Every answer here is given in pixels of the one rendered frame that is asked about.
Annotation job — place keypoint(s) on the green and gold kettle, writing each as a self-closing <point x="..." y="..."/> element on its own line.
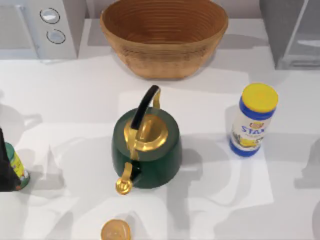
<point x="157" y="160"/>

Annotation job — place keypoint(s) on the brown woven basket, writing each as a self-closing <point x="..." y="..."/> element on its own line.
<point x="163" y="40"/>

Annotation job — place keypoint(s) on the blue and white yellow-lidded can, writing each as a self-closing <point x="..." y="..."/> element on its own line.
<point x="252" y="125"/>

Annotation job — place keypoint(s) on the microwave knob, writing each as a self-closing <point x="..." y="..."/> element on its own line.
<point x="49" y="15"/>
<point x="56" y="36"/>

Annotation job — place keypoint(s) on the green can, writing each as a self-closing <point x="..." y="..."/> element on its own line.
<point x="18" y="165"/>

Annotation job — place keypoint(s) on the pale microwave oven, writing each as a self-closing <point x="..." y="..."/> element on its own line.
<point x="37" y="30"/>

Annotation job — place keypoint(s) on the grey cabinet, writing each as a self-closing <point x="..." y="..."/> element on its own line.
<point x="292" y="32"/>

